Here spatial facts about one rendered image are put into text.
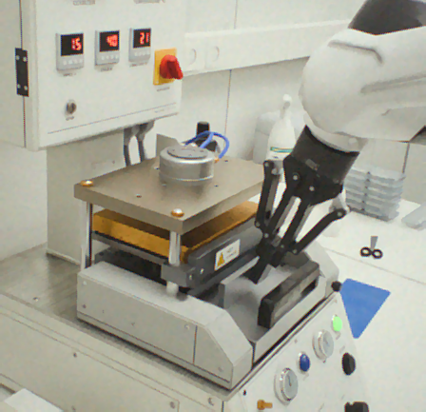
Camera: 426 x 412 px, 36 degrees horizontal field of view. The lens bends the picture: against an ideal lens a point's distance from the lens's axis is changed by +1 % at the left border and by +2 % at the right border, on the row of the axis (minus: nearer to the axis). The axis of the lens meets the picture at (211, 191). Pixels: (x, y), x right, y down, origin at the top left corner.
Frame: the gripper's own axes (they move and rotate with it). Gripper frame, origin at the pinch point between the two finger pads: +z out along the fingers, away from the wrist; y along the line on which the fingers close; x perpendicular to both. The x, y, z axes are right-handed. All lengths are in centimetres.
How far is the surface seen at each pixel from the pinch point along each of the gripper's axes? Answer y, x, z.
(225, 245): -4.7, -4.7, -1.0
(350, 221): -8, 88, 32
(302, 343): 9.7, 1.6, 8.6
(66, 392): -12.3, -17.2, 27.2
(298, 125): -37, 98, 21
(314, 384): 14.0, 1.3, 13.0
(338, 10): -62, 154, -1
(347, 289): 5, 50, 27
